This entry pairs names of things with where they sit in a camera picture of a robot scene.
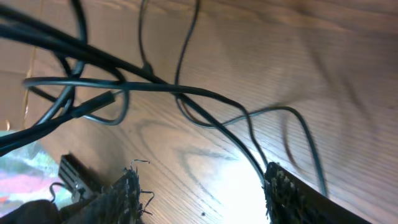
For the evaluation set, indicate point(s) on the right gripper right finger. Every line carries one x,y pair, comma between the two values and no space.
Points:
290,200

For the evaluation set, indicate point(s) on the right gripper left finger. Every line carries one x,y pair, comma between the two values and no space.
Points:
119,204

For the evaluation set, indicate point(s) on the blue patterned cloth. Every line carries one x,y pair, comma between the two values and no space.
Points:
26,175

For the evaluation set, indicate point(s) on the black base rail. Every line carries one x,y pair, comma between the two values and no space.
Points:
76,179

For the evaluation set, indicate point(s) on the brown cardboard box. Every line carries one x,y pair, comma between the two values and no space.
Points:
17,63

